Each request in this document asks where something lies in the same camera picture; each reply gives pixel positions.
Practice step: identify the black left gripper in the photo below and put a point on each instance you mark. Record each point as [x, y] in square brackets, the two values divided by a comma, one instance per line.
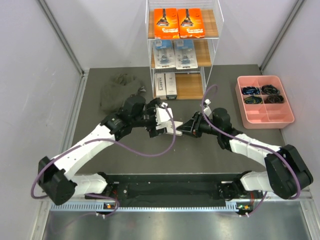
[151, 107]

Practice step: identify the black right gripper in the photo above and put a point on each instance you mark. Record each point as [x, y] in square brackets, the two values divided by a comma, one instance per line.
[187, 127]

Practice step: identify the white Harry's box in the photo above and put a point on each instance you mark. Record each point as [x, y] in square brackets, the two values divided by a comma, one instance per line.
[160, 86]

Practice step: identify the slim white H' box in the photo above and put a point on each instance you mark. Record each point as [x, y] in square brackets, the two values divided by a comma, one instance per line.
[171, 86]

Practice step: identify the blue razor blister pack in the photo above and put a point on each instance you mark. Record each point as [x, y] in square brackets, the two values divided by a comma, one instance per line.
[164, 54]
[185, 54]

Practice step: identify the orange Gillette Fusion5 box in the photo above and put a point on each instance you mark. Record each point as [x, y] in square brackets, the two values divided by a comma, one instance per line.
[191, 24]

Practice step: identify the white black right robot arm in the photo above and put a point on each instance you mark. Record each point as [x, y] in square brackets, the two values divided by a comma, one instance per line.
[286, 173]

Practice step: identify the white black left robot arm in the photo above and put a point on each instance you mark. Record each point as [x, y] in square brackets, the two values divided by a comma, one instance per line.
[57, 176]

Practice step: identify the olive green cloth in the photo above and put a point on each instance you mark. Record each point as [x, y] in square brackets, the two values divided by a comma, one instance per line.
[117, 89]

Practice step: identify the green yellow band bundle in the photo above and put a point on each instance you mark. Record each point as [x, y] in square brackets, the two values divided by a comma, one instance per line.
[253, 100]

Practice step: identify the blue band bundle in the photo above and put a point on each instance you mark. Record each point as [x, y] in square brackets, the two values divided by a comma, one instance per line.
[251, 90]

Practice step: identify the pink divided bin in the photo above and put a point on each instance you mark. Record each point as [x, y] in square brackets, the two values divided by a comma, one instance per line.
[263, 103]

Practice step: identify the brown band bundle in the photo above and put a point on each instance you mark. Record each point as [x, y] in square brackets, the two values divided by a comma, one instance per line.
[274, 99]

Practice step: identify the dark band bundle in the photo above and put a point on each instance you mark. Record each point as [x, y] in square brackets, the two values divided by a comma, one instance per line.
[269, 89]

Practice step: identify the grey slotted cable duct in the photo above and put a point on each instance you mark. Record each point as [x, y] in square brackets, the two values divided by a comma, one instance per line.
[100, 206]

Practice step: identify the white wire shelf rack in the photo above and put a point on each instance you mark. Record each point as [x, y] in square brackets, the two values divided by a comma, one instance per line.
[191, 83]

